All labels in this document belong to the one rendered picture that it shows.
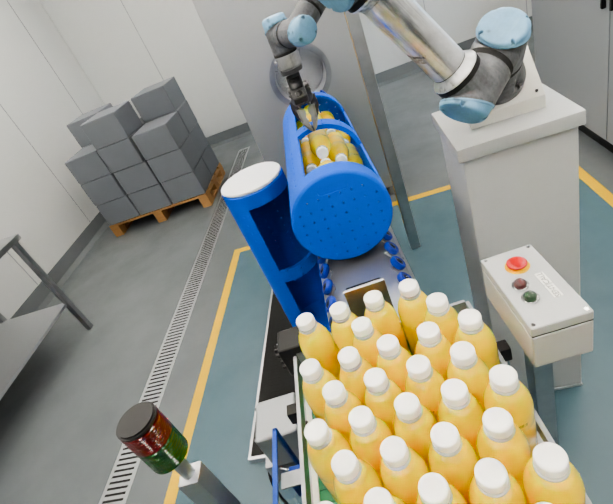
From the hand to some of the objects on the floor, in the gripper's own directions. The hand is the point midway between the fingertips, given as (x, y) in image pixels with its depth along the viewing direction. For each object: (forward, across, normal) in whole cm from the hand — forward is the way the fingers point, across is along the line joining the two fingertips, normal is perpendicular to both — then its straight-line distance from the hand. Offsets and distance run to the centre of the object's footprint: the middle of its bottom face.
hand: (313, 128), depth 144 cm
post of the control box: (+124, -29, +84) cm, 152 cm away
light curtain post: (+123, -33, -85) cm, 153 cm away
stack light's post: (+124, +36, +102) cm, 164 cm away
